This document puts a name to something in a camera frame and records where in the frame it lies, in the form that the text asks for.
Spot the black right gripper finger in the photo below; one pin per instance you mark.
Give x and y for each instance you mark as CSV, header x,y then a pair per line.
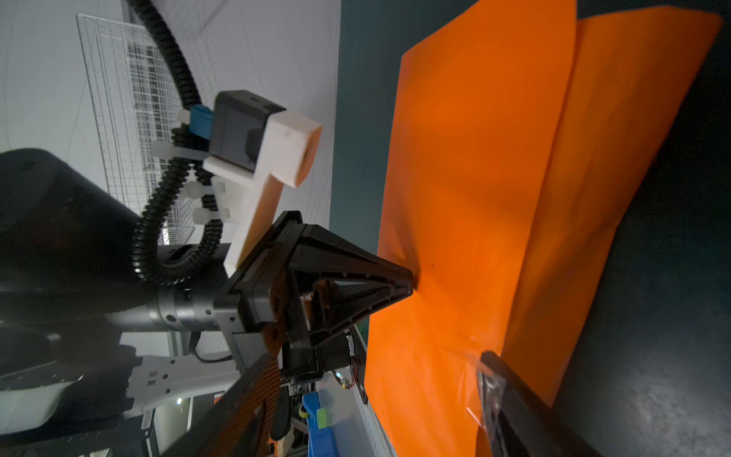
x,y
527,426

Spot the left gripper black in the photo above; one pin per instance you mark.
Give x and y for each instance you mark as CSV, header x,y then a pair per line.
x,y
263,313

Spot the clear tape piece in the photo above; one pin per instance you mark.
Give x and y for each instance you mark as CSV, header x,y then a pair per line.
x,y
486,398

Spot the orange wrapping paper sheet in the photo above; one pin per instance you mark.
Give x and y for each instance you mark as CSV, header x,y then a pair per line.
x,y
522,131

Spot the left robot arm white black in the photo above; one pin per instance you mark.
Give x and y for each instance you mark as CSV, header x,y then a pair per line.
x,y
105,312

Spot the green table mat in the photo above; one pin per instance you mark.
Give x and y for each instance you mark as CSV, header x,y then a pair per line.
x,y
650,374

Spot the white wire basket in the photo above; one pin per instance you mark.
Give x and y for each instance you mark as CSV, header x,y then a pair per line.
x,y
134,102

